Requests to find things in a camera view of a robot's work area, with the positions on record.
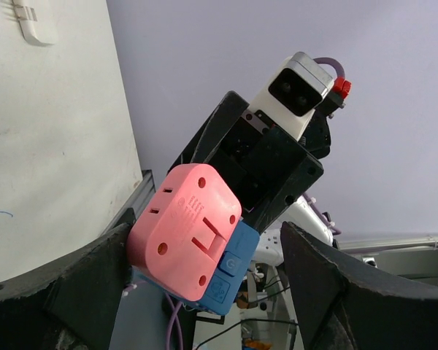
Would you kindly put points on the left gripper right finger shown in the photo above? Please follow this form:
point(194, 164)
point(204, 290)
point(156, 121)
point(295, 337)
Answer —
point(343, 303)

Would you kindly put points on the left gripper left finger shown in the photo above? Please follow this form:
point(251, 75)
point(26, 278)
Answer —
point(71, 302)

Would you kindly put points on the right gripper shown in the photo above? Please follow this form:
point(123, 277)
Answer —
point(264, 167)

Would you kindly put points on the blue pink cube socket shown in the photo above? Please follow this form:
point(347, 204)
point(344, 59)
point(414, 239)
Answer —
point(233, 270)

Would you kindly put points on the pink plug adapter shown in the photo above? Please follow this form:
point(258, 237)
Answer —
point(189, 192)

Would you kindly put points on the white plug adapter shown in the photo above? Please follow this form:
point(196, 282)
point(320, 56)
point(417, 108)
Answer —
point(36, 22)

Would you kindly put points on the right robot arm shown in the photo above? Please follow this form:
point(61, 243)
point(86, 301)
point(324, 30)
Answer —
point(301, 216)

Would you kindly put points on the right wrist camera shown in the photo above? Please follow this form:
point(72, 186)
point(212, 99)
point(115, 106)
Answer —
point(301, 87)

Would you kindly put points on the aluminium mounting rail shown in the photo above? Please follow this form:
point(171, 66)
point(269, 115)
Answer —
point(136, 203)

